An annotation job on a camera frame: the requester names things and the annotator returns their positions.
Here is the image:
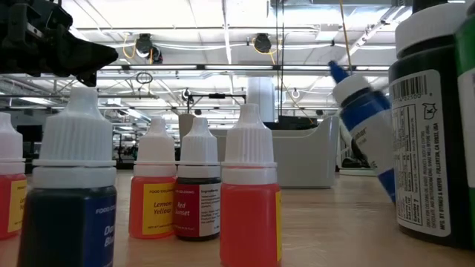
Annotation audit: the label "small dropper bottle yellow label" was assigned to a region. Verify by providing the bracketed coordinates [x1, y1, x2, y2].
[219, 103, 284, 267]
[128, 116, 178, 240]
[0, 112, 28, 241]

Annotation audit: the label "small dropper bottle red label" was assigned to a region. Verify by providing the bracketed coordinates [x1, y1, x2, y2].
[172, 116, 223, 243]

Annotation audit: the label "small dropper bottle blue label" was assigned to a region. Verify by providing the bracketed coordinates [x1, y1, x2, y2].
[16, 87, 118, 267]

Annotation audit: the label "large bottle blue tip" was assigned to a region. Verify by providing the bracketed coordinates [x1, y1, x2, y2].
[327, 60, 397, 204]

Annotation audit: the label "large bottle black tip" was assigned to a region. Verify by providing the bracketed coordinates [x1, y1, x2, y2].
[387, 0, 475, 250]

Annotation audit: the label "white square column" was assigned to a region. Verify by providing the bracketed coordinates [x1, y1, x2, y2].
[246, 76, 276, 112]

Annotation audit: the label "grey plastic caddy bin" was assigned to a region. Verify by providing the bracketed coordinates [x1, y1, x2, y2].
[177, 113, 341, 189]

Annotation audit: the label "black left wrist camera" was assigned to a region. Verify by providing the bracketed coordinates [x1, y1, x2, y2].
[45, 0, 74, 33]

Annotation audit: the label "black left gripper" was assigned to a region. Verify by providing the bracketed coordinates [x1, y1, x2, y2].
[0, 0, 119, 88]

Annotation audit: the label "coiled black cable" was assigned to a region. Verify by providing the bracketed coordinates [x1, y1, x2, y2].
[134, 71, 154, 85]

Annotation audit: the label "yellow hanging cable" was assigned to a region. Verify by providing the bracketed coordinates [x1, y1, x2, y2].
[338, 0, 353, 75]

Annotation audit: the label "black ceiling cord reel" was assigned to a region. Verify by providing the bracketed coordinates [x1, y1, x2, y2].
[134, 33, 163, 65]
[252, 33, 273, 54]

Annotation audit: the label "distant black workstations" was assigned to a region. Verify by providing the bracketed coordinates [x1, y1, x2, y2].
[113, 131, 137, 164]

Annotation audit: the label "black monitor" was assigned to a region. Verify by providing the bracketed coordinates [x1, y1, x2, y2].
[16, 125, 44, 144]

